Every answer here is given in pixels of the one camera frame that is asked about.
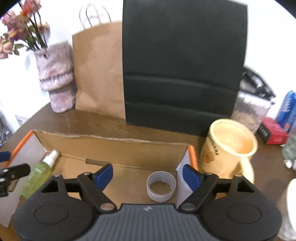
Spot clear food container black lid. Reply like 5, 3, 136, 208
231, 66, 276, 133

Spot white tape roll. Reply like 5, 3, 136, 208
147, 171, 177, 203

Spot red cardboard box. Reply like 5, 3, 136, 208
0, 129, 199, 229

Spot blue soda can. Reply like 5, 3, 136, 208
275, 90, 296, 133

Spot green spray bottle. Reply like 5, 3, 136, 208
22, 149, 60, 199

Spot small red box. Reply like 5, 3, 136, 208
257, 117, 288, 145

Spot yellow ceramic mug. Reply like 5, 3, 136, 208
198, 118, 258, 184

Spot pink textured vase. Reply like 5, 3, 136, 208
35, 41, 77, 113

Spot black paper bag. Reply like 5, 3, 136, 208
122, 1, 248, 137

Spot dried pink flowers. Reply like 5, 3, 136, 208
1, 1, 50, 59

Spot white ceramic bowl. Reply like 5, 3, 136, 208
277, 179, 296, 240

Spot brown paper bag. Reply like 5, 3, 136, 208
72, 4, 127, 120

